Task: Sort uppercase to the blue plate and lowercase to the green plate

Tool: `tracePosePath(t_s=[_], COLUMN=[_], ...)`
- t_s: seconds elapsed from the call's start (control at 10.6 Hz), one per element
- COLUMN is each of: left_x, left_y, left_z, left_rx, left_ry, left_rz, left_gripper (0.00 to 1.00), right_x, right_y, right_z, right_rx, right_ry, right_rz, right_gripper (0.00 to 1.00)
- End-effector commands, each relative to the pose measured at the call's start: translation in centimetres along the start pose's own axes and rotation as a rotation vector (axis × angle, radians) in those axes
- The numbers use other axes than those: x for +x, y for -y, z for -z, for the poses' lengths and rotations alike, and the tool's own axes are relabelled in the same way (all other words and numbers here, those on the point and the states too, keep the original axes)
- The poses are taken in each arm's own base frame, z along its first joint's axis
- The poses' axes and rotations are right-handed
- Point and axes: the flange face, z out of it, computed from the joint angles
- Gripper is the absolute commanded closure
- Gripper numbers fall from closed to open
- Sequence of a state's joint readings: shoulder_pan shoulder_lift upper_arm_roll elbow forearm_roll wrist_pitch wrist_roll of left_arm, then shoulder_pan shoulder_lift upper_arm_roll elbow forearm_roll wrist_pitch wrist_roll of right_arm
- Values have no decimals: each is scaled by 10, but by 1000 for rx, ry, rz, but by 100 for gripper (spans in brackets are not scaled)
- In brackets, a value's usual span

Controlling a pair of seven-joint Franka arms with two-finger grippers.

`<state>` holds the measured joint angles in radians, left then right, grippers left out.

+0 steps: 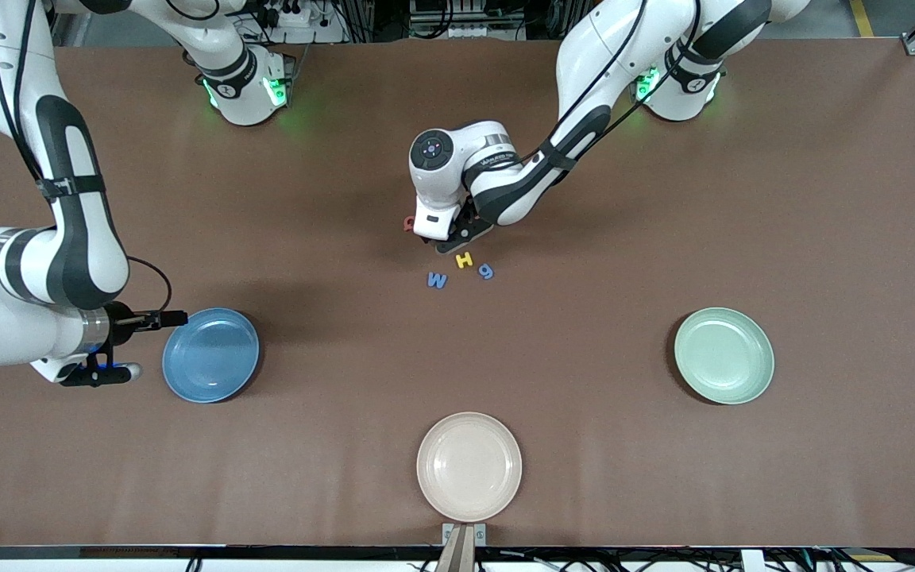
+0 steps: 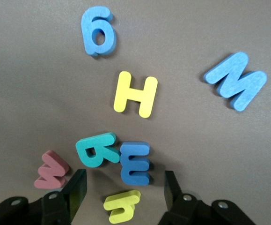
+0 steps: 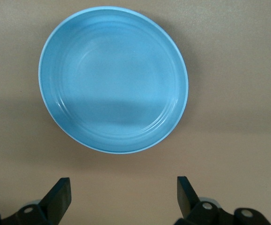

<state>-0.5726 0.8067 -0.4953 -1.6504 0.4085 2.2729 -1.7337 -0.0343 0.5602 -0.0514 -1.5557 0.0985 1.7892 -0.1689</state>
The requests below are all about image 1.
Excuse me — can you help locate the brown table cover sheet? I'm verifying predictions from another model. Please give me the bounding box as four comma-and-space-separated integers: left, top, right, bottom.
0, 38, 915, 549

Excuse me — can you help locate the blue plate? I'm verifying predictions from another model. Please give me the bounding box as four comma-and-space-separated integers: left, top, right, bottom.
162, 307, 261, 404

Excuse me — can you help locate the green plate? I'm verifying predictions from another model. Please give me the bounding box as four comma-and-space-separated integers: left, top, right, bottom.
674, 307, 775, 406

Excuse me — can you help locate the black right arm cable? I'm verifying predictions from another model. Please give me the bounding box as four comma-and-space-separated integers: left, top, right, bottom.
0, 0, 174, 315

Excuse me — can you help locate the beige plate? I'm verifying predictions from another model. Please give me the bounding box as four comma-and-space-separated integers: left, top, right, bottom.
416, 412, 523, 524

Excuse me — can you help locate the white power strip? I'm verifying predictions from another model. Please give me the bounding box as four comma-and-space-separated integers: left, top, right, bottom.
263, 0, 323, 29

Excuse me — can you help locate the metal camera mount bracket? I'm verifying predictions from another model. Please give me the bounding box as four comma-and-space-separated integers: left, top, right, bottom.
442, 523, 487, 572

